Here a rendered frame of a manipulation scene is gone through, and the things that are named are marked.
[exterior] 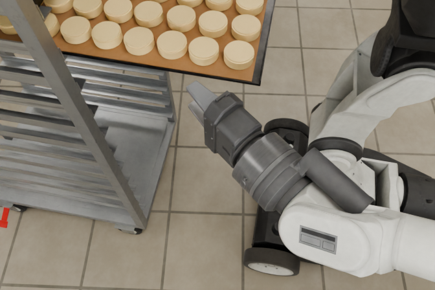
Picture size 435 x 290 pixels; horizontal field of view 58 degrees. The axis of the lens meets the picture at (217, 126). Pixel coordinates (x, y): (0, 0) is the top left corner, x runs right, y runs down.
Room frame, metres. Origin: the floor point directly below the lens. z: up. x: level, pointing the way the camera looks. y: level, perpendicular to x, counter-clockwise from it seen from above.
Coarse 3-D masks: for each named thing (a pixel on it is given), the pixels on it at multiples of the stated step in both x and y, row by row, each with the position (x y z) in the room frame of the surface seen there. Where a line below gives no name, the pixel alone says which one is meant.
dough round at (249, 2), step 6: (240, 0) 0.55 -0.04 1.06; (246, 0) 0.55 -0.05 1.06; (252, 0) 0.55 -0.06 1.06; (258, 0) 0.55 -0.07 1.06; (240, 6) 0.53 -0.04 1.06; (246, 6) 0.53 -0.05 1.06; (252, 6) 0.53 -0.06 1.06; (258, 6) 0.53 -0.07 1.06; (240, 12) 0.53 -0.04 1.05; (246, 12) 0.53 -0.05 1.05; (252, 12) 0.53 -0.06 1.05; (258, 12) 0.53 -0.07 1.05
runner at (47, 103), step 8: (0, 96) 0.47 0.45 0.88; (8, 96) 0.46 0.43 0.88; (16, 96) 0.46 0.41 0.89; (24, 96) 0.48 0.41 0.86; (32, 96) 0.48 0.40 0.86; (40, 96) 0.48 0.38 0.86; (24, 104) 0.46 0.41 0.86; (32, 104) 0.45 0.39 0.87; (40, 104) 0.45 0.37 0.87; (48, 104) 0.45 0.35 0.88; (56, 104) 0.44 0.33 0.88; (88, 104) 0.46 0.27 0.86
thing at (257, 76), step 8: (272, 0) 0.57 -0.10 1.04; (272, 8) 0.55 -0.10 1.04; (264, 16) 0.53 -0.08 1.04; (272, 16) 0.52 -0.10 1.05; (264, 24) 0.51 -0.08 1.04; (264, 32) 0.49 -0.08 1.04; (264, 40) 0.47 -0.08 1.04; (264, 48) 0.45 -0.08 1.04; (80, 56) 0.44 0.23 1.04; (88, 56) 0.43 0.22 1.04; (256, 56) 0.44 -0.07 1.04; (264, 56) 0.42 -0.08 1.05; (128, 64) 0.42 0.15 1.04; (136, 64) 0.42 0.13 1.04; (256, 64) 0.42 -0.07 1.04; (184, 72) 0.40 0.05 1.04; (192, 72) 0.40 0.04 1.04; (256, 72) 0.40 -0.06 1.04; (232, 80) 0.38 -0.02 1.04; (240, 80) 0.38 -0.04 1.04; (256, 80) 0.39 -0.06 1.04
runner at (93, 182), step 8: (0, 168) 0.51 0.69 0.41; (8, 168) 0.51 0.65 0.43; (16, 168) 0.50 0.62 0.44; (24, 168) 0.51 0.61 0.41; (32, 168) 0.51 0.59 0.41; (40, 168) 0.51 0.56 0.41; (40, 176) 0.49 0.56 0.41; (48, 176) 0.48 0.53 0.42; (56, 176) 0.48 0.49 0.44; (64, 176) 0.49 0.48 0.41; (72, 176) 0.49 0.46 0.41; (80, 176) 0.49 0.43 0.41; (88, 184) 0.46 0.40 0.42; (96, 184) 0.45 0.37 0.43; (104, 184) 0.45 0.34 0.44
